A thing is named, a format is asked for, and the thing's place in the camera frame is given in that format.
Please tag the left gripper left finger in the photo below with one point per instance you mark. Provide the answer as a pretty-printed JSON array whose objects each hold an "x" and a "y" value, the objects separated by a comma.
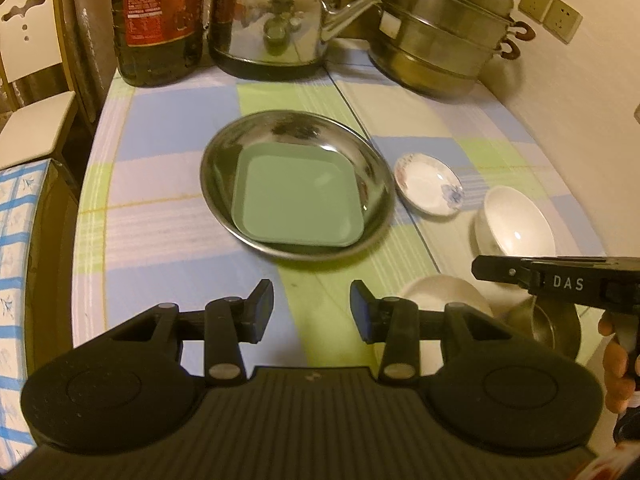
[{"x": 223, "y": 325}]

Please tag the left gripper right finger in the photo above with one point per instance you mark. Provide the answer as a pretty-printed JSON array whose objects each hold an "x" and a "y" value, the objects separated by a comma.
[{"x": 400, "y": 325}]

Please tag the cream plastic bowl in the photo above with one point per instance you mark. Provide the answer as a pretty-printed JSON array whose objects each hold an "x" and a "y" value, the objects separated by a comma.
[{"x": 432, "y": 293}]

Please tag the stainless steel bowl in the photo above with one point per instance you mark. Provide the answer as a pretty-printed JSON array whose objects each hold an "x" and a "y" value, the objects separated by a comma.
[{"x": 554, "y": 324}]

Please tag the white floral ceramic bowl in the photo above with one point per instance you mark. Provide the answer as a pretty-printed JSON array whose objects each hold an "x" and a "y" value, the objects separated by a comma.
[{"x": 510, "y": 224}]

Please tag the small floral saucer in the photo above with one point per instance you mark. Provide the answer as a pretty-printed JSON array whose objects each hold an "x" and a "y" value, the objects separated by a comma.
[{"x": 428, "y": 185}]

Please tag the green square plastic plate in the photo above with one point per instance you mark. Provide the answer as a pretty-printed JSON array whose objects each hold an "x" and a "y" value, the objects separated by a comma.
[{"x": 298, "y": 195}]

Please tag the steel oval plate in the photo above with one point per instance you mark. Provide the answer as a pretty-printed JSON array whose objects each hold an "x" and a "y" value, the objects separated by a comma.
[{"x": 375, "y": 183}]

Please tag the right human hand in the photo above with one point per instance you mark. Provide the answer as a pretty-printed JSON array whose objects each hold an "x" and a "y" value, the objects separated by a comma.
[{"x": 619, "y": 385}]

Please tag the plaid tablecloth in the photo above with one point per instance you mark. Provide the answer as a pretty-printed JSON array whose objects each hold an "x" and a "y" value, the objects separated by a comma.
[{"x": 145, "y": 234}]

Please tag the blue white patterned cloth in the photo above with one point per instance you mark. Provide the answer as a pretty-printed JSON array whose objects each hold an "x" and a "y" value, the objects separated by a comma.
[{"x": 20, "y": 193}]

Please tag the stainless steel steamer pot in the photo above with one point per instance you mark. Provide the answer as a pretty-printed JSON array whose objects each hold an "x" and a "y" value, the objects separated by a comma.
[{"x": 439, "y": 47}]

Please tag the stainless steel kettle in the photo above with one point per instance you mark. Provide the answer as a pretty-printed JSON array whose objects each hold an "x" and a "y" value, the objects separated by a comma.
[{"x": 277, "y": 39}]

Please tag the white wooden chair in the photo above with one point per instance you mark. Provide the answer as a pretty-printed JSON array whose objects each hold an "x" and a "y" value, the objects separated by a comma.
[{"x": 32, "y": 41}]

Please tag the cooking oil bottle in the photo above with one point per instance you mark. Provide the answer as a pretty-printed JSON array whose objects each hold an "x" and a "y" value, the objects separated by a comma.
[{"x": 157, "y": 42}]

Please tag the wall socket pair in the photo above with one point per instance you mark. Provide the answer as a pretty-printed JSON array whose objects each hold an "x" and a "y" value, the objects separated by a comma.
[{"x": 557, "y": 16}]

